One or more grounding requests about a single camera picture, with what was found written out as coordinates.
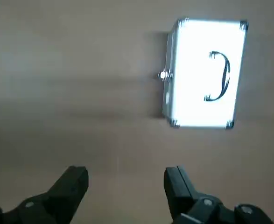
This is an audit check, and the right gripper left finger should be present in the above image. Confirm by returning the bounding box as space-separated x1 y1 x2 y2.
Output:
0 165 90 224

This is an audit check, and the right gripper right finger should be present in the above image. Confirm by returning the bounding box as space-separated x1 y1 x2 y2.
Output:
163 165 274 224

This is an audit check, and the aluminium medical kit case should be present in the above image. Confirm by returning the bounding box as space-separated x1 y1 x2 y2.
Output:
156 17 249 130

